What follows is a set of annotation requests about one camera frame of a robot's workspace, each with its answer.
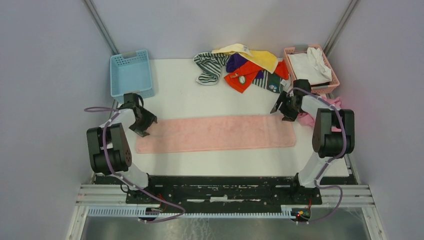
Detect white cable duct rail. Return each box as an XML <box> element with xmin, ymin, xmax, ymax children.
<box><xmin>87</xmin><ymin>206</ymin><xmax>296</xmax><ymax>220</ymax></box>

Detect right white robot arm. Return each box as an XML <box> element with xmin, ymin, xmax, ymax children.
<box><xmin>270</xmin><ymin>79</ymin><xmax>355</xmax><ymax>204</ymax></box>

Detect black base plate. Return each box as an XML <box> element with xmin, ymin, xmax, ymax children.
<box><xmin>94</xmin><ymin>175</ymin><xmax>359</xmax><ymax>215</ymax></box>

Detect bright pink cloth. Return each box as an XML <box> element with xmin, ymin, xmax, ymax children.
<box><xmin>297</xmin><ymin>95</ymin><xmax>342</xmax><ymax>128</ymax></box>

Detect light pink towel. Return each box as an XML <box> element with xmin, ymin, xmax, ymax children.
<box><xmin>135</xmin><ymin>115</ymin><xmax>296</xmax><ymax>154</ymax></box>

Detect yellow towel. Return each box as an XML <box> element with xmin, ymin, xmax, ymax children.
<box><xmin>211</xmin><ymin>43</ymin><xmax>279</xmax><ymax>74</ymax></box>

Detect purple towel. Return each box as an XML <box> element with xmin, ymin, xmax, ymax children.
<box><xmin>226</xmin><ymin>53</ymin><xmax>264</xmax><ymax>79</ymax></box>

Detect pink plastic basket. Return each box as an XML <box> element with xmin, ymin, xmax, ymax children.
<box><xmin>283</xmin><ymin>44</ymin><xmax>340</xmax><ymax>95</ymax></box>

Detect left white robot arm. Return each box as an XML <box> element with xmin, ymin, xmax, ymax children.
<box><xmin>84</xmin><ymin>93</ymin><xmax>158</xmax><ymax>204</ymax></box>

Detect dark green striped towel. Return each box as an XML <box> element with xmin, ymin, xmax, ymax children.
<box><xmin>252</xmin><ymin>70</ymin><xmax>292</xmax><ymax>94</ymax></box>

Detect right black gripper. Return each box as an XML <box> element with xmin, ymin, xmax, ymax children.
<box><xmin>271</xmin><ymin>90</ymin><xmax>301</xmax><ymax>123</ymax></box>

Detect orange towel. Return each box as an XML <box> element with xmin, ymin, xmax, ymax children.
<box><xmin>224</xmin><ymin>60</ymin><xmax>289</xmax><ymax>93</ymax></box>

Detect blue plastic basket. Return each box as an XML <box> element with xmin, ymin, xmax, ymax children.
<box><xmin>109</xmin><ymin>49</ymin><xmax>155</xmax><ymax>104</ymax></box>

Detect white cloth in basket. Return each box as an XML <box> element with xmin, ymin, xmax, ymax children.
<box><xmin>288</xmin><ymin>47</ymin><xmax>332</xmax><ymax>86</ymax></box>

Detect green white striped towel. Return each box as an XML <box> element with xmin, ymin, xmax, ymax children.
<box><xmin>193</xmin><ymin>52</ymin><xmax>230</xmax><ymax>86</ymax></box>

